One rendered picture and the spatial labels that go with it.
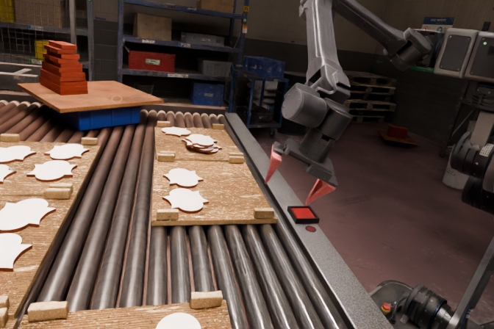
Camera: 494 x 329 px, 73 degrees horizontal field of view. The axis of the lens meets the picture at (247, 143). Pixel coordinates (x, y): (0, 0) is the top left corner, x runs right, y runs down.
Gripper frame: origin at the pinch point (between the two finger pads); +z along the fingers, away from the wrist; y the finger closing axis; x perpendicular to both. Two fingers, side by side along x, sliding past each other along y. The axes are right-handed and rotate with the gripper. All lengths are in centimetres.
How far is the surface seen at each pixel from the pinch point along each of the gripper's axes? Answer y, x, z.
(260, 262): 4.7, 2.8, 21.9
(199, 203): -14.1, 20.4, 26.3
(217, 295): -4.5, -14.5, 19.4
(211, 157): -17, 59, 30
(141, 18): -191, 424, 66
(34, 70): -145, 145, 74
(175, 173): -25, 37, 31
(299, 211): 14.7, 28.1, 18.4
